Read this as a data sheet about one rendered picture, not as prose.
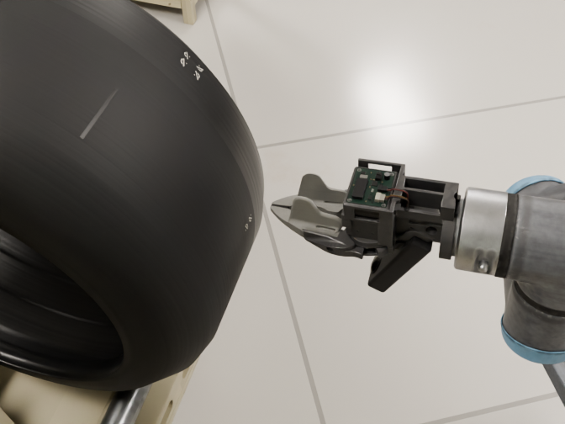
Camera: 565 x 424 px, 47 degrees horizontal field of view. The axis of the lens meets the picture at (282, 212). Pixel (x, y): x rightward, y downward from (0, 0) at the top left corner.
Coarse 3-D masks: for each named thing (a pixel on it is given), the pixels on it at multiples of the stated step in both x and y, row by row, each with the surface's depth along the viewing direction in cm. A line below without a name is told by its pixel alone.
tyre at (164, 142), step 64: (0, 0) 63; (64, 0) 65; (128, 0) 70; (0, 64) 59; (64, 64) 61; (128, 64) 65; (0, 128) 56; (64, 128) 58; (128, 128) 62; (192, 128) 68; (0, 192) 57; (64, 192) 58; (128, 192) 61; (192, 192) 67; (256, 192) 81; (0, 256) 106; (64, 256) 62; (128, 256) 62; (192, 256) 67; (0, 320) 102; (64, 320) 104; (128, 320) 69; (192, 320) 71; (64, 384) 94; (128, 384) 85
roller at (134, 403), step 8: (120, 392) 95; (128, 392) 95; (136, 392) 95; (144, 392) 96; (112, 400) 95; (120, 400) 94; (128, 400) 94; (136, 400) 95; (144, 400) 96; (112, 408) 93; (120, 408) 93; (128, 408) 94; (136, 408) 95; (104, 416) 93; (112, 416) 92; (120, 416) 93; (128, 416) 93; (136, 416) 95
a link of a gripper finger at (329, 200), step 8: (304, 176) 73; (312, 176) 73; (304, 184) 74; (312, 184) 74; (320, 184) 74; (304, 192) 75; (312, 192) 75; (320, 192) 74; (328, 192) 74; (336, 192) 74; (344, 192) 73; (280, 200) 77; (288, 200) 76; (312, 200) 76; (320, 200) 75; (328, 200) 75; (336, 200) 75; (288, 208) 76; (320, 208) 75; (328, 208) 75; (336, 208) 75
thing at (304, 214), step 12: (300, 204) 71; (312, 204) 71; (276, 216) 76; (288, 216) 75; (300, 216) 73; (312, 216) 72; (324, 216) 72; (336, 216) 71; (300, 228) 73; (312, 228) 73; (324, 228) 73; (336, 228) 72
